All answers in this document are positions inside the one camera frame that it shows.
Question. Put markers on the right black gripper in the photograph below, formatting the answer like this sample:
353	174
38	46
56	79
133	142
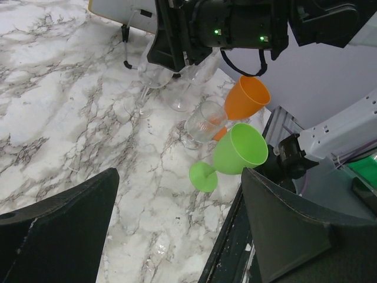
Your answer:
188	31

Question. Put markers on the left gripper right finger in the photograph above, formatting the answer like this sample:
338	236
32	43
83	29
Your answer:
297	240

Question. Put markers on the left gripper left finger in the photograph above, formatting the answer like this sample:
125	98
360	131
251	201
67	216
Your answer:
61	238

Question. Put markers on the green plastic wine glass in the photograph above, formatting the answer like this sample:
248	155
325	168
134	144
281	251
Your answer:
242	146

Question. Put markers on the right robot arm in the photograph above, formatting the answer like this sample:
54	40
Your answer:
335	23

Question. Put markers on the orange plastic wine glass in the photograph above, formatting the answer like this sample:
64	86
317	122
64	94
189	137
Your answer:
246	98

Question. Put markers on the clear stemmed glass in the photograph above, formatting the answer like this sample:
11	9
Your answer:
207	120

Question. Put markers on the small whiteboard on stand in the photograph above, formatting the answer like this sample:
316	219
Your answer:
140	14

